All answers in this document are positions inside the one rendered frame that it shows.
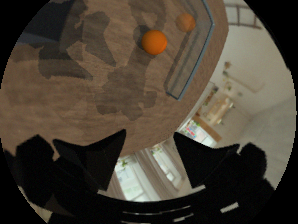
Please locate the low clear glass walls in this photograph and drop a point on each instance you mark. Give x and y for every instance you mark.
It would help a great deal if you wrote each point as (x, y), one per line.
(197, 9)

